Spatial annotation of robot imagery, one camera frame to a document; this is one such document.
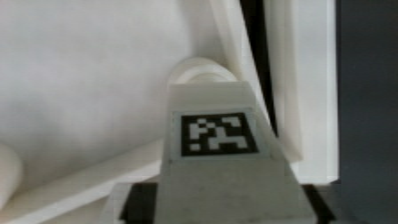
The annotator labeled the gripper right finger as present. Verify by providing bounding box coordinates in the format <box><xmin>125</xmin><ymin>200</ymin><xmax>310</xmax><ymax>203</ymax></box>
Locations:
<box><xmin>301</xmin><ymin>184</ymin><xmax>347</xmax><ymax>224</ymax></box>

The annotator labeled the white square table top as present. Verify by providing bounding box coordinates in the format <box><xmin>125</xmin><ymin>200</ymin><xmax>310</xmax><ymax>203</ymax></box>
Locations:
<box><xmin>0</xmin><ymin>0</ymin><xmax>257</xmax><ymax>224</ymax></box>

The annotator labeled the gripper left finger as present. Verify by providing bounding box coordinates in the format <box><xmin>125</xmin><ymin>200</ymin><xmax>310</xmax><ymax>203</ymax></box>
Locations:
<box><xmin>102</xmin><ymin>182</ymin><xmax>157</xmax><ymax>224</ymax></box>

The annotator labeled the white U-shaped fence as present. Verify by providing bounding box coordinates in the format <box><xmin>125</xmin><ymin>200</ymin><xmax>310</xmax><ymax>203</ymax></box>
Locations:
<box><xmin>264</xmin><ymin>0</ymin><xmax>339</xmax><ymax>184</ymax></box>

